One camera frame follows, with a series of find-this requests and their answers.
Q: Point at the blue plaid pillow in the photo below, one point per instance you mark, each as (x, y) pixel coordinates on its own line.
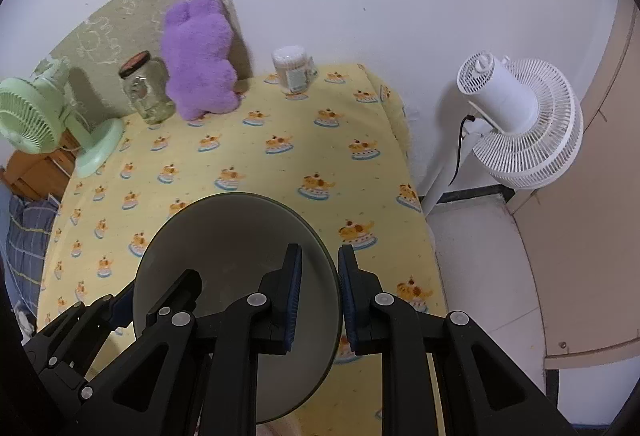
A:
(26, 227)

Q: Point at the green desk fan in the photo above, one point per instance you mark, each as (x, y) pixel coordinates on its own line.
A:
(35, 113)

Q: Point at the grey bowl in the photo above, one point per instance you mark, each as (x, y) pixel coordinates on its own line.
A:
(232, 240)

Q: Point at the beige door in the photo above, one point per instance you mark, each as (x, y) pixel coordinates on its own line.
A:
(581, 234)

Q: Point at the wooden bed headboard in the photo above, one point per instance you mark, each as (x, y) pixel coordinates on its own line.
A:
(38, 176)

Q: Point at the purple plush toy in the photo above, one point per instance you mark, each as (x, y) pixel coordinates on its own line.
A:
(195, 48)

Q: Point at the yellow cartoon tablecloth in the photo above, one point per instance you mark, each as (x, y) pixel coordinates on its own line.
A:
(336, 155)

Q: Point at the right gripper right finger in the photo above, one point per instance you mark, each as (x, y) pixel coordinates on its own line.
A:
(441, 375)

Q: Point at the white standing fan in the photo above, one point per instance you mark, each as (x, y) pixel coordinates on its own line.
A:
(525, 127)

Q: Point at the glass jar black lid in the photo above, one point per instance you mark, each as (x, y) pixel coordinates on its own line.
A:
(144, 83)

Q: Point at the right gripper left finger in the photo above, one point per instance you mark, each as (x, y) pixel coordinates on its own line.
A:
(230, 342)

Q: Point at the green patterned mat board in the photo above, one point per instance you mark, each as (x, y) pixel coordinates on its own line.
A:
(96, 48)

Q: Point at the cotton swab container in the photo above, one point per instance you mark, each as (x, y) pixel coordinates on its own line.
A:
(295, 69)

